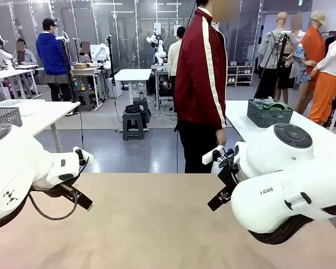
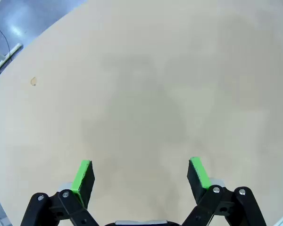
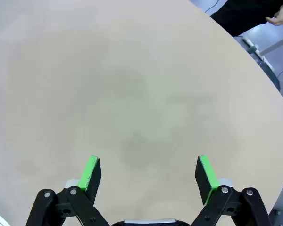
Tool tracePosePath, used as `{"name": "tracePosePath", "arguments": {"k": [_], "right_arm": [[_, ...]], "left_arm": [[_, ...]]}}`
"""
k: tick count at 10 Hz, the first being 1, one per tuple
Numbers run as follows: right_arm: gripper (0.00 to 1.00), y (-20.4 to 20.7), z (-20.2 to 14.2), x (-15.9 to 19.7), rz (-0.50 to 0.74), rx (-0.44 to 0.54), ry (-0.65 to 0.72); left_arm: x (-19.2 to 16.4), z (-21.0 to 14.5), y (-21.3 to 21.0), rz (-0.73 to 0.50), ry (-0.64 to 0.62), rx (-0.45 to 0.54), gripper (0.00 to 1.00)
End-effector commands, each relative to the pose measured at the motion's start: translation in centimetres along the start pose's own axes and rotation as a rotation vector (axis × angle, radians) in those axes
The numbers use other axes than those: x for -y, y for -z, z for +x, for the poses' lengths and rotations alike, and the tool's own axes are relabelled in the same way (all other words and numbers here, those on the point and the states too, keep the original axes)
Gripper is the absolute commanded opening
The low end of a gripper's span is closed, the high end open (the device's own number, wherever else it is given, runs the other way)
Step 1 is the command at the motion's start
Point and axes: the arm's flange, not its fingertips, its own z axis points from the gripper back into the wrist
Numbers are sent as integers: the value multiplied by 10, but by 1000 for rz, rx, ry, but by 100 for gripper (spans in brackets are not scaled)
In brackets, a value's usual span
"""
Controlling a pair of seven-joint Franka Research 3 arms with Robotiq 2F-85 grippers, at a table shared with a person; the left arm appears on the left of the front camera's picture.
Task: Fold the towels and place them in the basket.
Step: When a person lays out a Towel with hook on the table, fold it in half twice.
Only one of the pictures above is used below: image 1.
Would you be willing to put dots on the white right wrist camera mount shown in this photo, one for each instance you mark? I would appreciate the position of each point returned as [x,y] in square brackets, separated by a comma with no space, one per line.
[209,157]

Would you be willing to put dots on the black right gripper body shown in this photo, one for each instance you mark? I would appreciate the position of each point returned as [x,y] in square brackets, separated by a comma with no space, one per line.
[229,176]

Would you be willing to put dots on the grey perforated basket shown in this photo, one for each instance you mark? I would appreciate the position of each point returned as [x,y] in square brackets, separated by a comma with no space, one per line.
[5,116]

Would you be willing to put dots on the seated person grey jacket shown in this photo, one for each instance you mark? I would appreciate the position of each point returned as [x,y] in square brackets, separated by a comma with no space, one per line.
[28,57]

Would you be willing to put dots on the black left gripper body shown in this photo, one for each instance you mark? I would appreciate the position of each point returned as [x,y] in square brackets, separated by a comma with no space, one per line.
[53,192]

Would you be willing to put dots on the grey plastic step stool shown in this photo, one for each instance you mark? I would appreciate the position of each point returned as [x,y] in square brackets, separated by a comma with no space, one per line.
[145,107]
[84,96]
[131,117]

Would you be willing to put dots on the white hanging sign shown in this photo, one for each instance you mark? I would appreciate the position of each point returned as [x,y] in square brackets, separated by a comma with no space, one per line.
[157,28]
[177,30]

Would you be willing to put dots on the person's right hand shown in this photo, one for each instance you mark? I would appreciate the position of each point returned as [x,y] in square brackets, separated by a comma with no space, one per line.
[221,137]

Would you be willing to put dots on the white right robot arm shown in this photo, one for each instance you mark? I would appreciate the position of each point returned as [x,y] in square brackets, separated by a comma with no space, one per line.
[282,168]

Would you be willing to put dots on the person in floral dress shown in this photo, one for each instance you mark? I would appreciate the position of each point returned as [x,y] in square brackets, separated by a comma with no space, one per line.
[302,61]

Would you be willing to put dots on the grey-blue towel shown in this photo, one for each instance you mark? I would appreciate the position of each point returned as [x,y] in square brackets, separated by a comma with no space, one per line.
[261,101]

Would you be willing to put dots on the white shoe shelf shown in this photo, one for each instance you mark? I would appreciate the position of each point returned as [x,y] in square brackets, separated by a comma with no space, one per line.
[240,75]

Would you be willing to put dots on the black bag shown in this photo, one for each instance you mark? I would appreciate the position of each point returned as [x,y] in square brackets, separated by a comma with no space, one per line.
[133,108]

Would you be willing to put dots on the small dark cup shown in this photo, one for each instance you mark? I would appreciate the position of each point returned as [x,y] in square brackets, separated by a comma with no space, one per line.
[142,96]

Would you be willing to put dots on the person in red jacket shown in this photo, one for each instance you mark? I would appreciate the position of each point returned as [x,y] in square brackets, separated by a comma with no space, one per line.
[196,70]

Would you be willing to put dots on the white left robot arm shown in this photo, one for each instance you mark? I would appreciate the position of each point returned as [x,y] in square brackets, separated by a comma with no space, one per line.
[16,162]

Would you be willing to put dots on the white workbench table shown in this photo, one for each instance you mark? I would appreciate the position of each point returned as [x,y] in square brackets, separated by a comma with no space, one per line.
[5,74]

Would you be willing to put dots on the mannequin in grey shirt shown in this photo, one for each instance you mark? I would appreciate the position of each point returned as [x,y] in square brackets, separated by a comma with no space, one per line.
[270,47]

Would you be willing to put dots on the white desk with box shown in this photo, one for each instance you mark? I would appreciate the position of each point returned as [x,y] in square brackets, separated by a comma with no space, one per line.
[86,71]

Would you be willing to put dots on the white standing desk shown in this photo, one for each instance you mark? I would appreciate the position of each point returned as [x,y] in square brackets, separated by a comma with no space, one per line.
[133,75]

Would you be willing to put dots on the red-sleeved right forearm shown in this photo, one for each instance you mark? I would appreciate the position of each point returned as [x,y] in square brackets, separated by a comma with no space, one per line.
[219,112]

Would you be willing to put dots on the grey plastic basket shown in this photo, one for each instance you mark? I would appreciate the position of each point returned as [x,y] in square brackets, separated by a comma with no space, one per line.
[268,119]

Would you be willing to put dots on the black tripod white head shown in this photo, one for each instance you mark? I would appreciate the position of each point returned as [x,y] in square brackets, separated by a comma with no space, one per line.
[286,32]
[72,89]

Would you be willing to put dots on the cardboard box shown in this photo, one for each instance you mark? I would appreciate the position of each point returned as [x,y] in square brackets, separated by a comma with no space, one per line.
[80,66]

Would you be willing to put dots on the white table with basket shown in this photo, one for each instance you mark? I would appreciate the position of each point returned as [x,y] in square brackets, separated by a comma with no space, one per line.
[240,123]

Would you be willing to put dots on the person in cream sweater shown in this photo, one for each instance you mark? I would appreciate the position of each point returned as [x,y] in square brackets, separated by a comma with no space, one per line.
[173,59]

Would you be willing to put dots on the grey desk with computer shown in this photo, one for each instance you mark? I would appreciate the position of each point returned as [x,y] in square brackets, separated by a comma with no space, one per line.
[161,70]

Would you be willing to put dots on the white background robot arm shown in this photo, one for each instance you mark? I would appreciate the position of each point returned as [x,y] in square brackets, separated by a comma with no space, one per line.
[0,54]
[159,54]
[100,51]

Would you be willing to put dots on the person in blue hoodie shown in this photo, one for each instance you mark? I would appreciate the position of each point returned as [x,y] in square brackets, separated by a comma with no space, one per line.
[51,56]

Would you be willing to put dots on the figure white top orange trousers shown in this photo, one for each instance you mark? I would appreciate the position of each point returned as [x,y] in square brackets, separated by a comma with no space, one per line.
[324,95]

